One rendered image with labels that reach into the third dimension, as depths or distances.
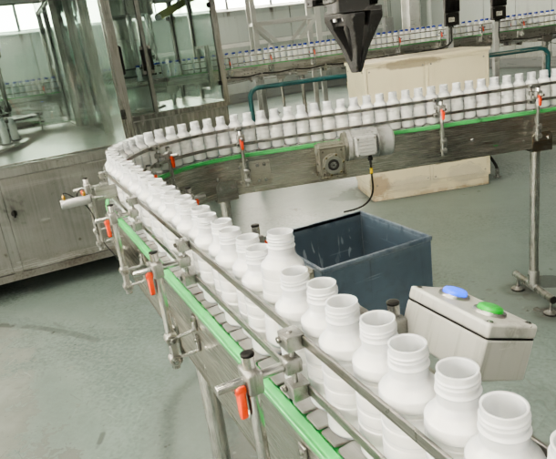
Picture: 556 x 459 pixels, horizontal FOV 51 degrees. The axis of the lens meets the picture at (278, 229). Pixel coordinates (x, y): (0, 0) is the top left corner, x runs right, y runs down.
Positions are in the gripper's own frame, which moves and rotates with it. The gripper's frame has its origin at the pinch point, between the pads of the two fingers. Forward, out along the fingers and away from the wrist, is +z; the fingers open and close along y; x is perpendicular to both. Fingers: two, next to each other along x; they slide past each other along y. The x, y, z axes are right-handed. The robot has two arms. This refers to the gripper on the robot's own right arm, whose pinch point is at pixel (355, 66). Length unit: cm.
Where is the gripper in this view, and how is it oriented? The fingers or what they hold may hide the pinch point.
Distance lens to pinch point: 79.9
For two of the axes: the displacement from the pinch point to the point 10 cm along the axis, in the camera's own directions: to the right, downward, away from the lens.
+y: -8.9, 2.3, -3.9
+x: 4.4, 2.3, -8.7
